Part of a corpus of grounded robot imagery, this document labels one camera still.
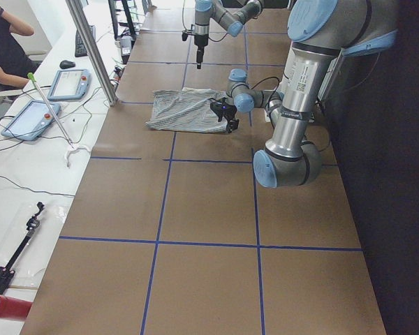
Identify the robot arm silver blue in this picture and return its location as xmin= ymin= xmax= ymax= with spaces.
xmin=210 ymin=1 xmax=399 ymax=188
xmin=190 ymin=0 xmax=265 ymax=69

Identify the blue teach pendant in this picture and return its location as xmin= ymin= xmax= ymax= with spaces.
xmin=1 ymin=100 xmax=54 ymax=141
xmin=47 ymin=69 xmax=91 ymax=101

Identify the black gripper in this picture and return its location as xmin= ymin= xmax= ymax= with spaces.
xmin=194 ymin=34 xmax=208 ymax=69
xmin=217 ymin=105 xmax=240 ymax=133

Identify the metal rod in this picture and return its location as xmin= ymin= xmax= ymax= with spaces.
xmin=27 ymin=73 xmax=91 ymax=168

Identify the red cylinder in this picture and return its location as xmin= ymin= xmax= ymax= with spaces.
xmin=0 ymin=295 xmax=32 ymax=321

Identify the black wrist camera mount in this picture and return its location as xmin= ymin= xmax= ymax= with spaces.
xmin=182 ymin=29 xmax=196 ymax=42
xmin=210 ymin=98 xmax=228 ymax=117

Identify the seated person in black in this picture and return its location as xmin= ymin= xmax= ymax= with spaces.
xmin=0 ymin=6 xmax=38 ymax=89

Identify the black clamp stand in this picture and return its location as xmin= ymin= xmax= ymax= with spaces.
xmin=0 ymin=202 xmax=45 ymax=295

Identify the blue teach pendant upper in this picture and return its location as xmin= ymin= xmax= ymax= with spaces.
xmin=47 ymin=69 xmax=91 ymax=101

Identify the black computer mouse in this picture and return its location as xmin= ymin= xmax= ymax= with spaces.
xmin=59 ymin=60 xmax=76 ymax=69

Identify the blue teach pendant lower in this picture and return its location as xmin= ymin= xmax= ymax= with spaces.
xmin=1 ymin=100 xmax=54 ymax=141

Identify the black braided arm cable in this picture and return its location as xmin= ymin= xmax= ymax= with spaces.
xmin=249 ymin=76 xmax=284 ymax=92

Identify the aluminium frame post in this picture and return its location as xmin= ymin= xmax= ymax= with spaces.
xmin=66 ymin=0 xmax=117 ymax=106

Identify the black keyboard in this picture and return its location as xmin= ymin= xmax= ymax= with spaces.
xmin=74 ymin=25 xmax=96 ymax=57

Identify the navy white striped polo shirt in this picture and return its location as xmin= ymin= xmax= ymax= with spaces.
xmin=146 ymin=87 xmax=227 ymax=133

